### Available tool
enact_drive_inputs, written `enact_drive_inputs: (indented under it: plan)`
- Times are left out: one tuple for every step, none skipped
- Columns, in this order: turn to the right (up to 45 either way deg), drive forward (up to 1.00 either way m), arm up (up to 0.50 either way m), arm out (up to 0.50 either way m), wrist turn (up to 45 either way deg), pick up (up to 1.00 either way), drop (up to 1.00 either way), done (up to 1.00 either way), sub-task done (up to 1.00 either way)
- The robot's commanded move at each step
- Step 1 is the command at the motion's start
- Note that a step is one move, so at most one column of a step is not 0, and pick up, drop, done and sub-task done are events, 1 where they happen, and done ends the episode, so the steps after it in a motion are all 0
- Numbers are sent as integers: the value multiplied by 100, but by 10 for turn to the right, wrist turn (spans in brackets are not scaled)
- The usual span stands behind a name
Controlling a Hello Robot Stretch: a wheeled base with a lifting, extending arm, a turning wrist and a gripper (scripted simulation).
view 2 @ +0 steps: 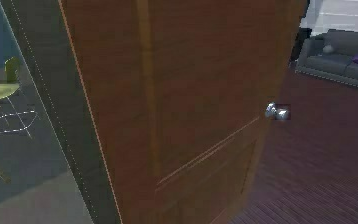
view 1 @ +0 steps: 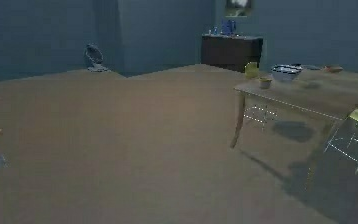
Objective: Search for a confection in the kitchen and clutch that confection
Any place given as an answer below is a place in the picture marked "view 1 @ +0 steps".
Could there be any framed wall picture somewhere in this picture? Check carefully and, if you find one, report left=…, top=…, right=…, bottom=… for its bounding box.
left=224, top=0, right=254, bottom=18

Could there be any brown wooden dining table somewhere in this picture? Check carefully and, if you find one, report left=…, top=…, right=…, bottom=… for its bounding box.
left=229, top=68, right=358, bottom=194

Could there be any small tan cup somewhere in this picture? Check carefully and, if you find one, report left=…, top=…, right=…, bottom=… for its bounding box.
left=259, top=76, right=273, bottom=90

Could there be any orange brown dish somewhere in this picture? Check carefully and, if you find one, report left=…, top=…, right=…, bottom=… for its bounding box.
left=324, top=65, right=344, bottom=74

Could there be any dark brown sideboard cabinet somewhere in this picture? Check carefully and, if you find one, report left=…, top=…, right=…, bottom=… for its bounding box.
left=200, top=34, right=264, bottom=74

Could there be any yellow wire frame chair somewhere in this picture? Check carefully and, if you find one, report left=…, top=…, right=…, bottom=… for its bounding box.
left=322, top=107, right=358, bottom=176
left=242, top=61, right=279, bottom=132

